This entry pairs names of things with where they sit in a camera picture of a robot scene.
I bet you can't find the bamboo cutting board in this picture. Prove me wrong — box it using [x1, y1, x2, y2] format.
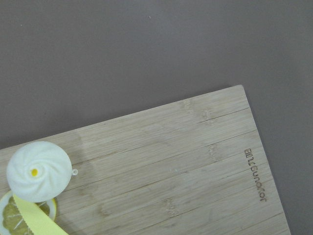
[0, 84, 292, 235]

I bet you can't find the yellow plastic knife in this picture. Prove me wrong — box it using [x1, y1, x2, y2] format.
[13, 194, 68, 235]

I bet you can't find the lemon slice near bun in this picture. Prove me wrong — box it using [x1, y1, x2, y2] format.
[0, 191, 57, 235]

